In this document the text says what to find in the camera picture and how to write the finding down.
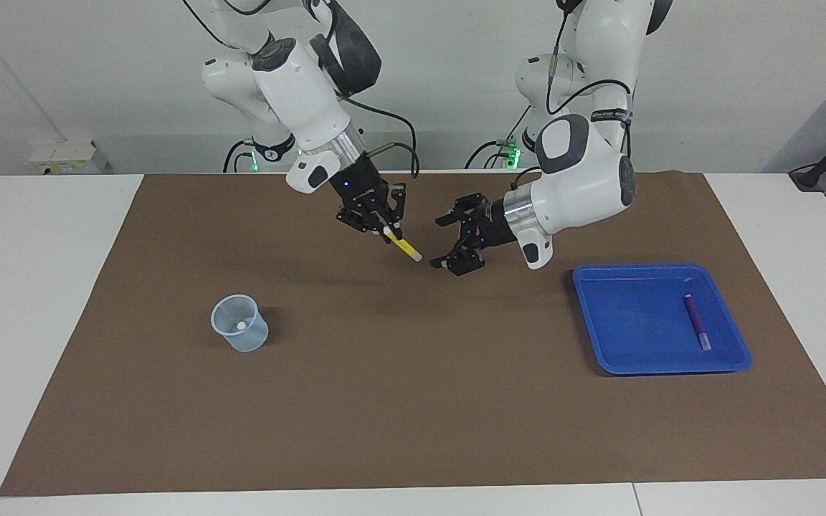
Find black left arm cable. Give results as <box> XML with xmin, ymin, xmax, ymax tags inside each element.
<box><xmin>513</xmin><ymin>0</ymin><xmax>635</xmax><ymax>191</ymax></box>

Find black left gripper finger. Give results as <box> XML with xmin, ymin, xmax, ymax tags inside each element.
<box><xmin>436</xmin><ymin>192</ymin><xmax>489</xmax><ymax>228</ymax></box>
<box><xmin>431</xmin><ymin>240</ymin><xmax>487</xmax><ymax>277</ymax></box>

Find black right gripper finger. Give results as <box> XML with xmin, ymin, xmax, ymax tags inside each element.
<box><xmin>384</xmin><ymin>183</ymin><xmax>407</xmax><ymax>239</ymax></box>
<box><xmin>336</xmin><ymin>208</ymin><xmax>392</xmax><ymax>243</ymax></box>

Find purple pen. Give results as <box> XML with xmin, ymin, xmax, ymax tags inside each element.
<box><xmin>683</xmin><ymin>294</ymin><xmax>712</xmax><ymax>351</ymax></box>

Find black base cable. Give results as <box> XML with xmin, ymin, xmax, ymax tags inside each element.
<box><xmin>223</xmin><ymin>136</ymin><xmax>256</xmax><ymax>173</ymax></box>
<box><xmin>465</xmin><ymin>104</ymin><xmax>532</xmax><ymax>171</ymax></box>

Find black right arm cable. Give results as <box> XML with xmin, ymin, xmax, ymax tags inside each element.
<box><xmin>313</xmin><ymin>0</ymin><xmax>421</xmax><ymax>180</ymax></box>

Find white power strip box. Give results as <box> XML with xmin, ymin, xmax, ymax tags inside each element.
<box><xmin>29</xmin><ymin>140</ymin><xmax>109</xmax><ymax>176</ymax></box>

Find yellow pen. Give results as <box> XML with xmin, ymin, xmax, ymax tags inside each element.
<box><xmin>383</xmin><ymin>228</ymin><xmax>423</xmax><ymax>262</ymax></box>

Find translucent plastic cup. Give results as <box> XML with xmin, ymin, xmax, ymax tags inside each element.
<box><xmin>211</xmin><ymin>294</ymin><xmax>270</xmax><ymax>353</ymax></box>

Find brown table mat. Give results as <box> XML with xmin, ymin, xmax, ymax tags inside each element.
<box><xmin>0</xmin><ymin>171</ymin><xmax>826</xmax><ymax>497</ymax></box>

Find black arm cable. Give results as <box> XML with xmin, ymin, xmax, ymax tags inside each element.
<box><xmin>313</xmin><ymin>0</ymin><xmax>421</xmax><ymax>180</ymax></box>
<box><xmin>513</xmin><ymin>0</ymin><xmax>635</xmax><ymax>191</ymax></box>

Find blue plastic tray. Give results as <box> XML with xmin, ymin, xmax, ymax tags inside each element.
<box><xmin>572</xmin><ymin>263</ymin><xmax>753</xmax><ymax>376</ymax></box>

